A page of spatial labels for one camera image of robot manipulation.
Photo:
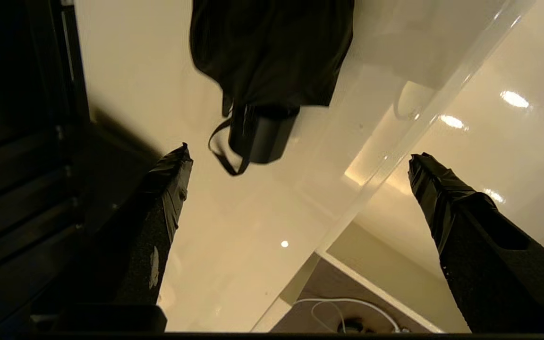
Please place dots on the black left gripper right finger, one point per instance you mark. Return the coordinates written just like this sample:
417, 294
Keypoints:
498, 264

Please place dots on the black umbrella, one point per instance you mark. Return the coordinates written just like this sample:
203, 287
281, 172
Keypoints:
272, 56

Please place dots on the black television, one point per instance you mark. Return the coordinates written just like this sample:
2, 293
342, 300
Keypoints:
12, 118

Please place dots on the black flat set-top box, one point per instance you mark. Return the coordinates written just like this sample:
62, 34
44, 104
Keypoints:
106, 179

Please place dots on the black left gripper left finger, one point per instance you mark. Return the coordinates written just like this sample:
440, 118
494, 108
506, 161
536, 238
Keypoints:
130, 264

